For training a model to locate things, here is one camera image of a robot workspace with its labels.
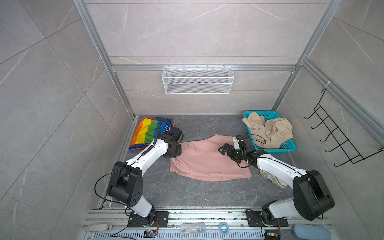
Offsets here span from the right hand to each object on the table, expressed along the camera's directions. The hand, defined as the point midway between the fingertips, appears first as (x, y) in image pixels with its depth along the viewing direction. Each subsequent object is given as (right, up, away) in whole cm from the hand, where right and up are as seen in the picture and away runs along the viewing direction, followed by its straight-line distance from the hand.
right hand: (223, 151), depth 89 cm
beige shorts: (+35, +10, +13) cm, 39 cm away
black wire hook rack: (+46, +3, -31) cm, 56 cm away
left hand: (-29, +1, -1) cm, 29 cm away
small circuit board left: (-39, -37, -18) cm, 57 cm away
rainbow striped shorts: (-50, +13, +14) cm, 54 cm away
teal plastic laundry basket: (+43, +3, +5) cm, 44 cm away
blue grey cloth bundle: (+38, -35, -20) cm, 55 cm away
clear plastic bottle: (-19, -34, -19) cm, 43 cm away
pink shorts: (-13, -6, +6) cm, 16 cm away
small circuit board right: (+20, -37, -19) cm, 46 cm away
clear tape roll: (-3, -35, -17) cm, 39 cm away
